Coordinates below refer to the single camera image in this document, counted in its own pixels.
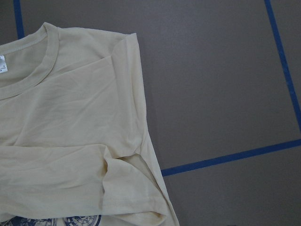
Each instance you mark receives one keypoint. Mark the beige long-sleeve graphic shirt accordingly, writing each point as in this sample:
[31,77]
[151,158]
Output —
[75,149]

